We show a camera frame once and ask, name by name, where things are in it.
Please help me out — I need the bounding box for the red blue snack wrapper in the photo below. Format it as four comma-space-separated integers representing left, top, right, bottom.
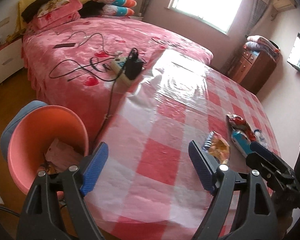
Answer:
226, 113, 268, 157

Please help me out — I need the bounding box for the yellow snack wrapper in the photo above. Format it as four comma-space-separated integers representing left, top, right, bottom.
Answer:
202, 131, 230, 165

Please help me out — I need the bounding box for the trash in bin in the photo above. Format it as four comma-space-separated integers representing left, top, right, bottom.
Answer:
41, 138, 83, 174

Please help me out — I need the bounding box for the pink plastic trash bin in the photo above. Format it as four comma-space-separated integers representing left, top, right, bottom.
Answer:
7, 105, 89, 194

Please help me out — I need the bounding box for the brown wooden dresser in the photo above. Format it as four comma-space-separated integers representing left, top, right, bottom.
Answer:
226, 45, 281, 95

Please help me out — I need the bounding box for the blue cushioned stool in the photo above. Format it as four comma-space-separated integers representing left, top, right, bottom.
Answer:
0, 100, 47, 161

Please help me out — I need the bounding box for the folded blankets pile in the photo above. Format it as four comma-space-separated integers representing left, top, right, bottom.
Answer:
245, 35, 281, 61

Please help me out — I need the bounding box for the red white checkered tablecloth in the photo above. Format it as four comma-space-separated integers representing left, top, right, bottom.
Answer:
85, 49, 279, 239

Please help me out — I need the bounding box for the black power adapter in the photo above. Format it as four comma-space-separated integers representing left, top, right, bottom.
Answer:
124, 48, 145, 80

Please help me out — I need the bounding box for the air conditioner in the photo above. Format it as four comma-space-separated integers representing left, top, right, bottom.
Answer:
273, 0, 297, 12

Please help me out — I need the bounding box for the window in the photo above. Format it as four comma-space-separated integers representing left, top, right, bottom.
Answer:
169, 0, 242, 34

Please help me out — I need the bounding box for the white power strip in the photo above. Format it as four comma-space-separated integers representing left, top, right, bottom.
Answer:
110, 56, 141, 87

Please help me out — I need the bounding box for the bed with pink blanket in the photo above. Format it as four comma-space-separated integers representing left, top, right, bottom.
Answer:
22, 17, 213, 140

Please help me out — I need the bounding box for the white nightstand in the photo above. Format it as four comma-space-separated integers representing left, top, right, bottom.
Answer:
0, 38, 24, 84

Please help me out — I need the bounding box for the black remote control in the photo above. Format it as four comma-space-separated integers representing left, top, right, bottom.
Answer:
53, 43, 76, 49

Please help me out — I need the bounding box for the lower colourful bolster pillow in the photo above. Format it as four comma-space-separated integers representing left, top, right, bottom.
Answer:
101, 4, 134, 17

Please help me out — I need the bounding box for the colourful bolster pillow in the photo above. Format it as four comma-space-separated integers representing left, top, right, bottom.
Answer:
101, 4, 134, 17
94, 0, 137, 8

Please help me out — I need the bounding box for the dark brown garment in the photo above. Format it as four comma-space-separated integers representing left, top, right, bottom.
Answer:
21, 0, 50, 23

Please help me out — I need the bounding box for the pink pillow stack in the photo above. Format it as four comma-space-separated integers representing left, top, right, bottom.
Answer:
30, 0, 82, 30

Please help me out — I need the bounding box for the upper colourful bolster pillow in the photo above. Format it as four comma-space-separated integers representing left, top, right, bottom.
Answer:
94, 0, 137, 8

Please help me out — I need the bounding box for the black clothing on bed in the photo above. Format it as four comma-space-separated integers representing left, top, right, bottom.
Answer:
78, 0, 105, 18

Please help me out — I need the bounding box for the floral small pillow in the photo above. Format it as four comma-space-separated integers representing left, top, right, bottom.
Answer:
37, 0, 70, 17

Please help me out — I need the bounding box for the white charging cable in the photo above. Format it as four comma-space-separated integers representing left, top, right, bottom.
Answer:
56, 28, 123, 57

